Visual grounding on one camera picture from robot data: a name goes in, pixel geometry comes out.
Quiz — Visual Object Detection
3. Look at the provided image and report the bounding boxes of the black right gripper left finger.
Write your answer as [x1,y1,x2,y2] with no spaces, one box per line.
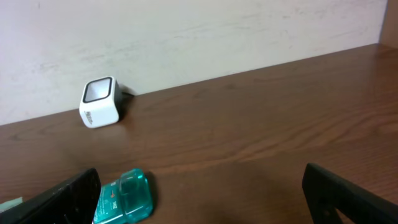
[1,168,101,224]

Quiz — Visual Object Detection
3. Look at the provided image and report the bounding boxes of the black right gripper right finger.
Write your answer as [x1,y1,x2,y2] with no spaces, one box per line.
[302,163,397,224]

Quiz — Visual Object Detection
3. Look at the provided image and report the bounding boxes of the mint green small packet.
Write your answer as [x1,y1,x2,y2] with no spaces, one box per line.
[0,197,23,213]

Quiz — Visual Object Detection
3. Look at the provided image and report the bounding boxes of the white barcode scanner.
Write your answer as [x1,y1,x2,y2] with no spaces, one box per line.
[79,76,123,129]

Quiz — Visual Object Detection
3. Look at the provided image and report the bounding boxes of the blue mouthwash bottle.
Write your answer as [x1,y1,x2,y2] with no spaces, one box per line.
[93,169,154,224]

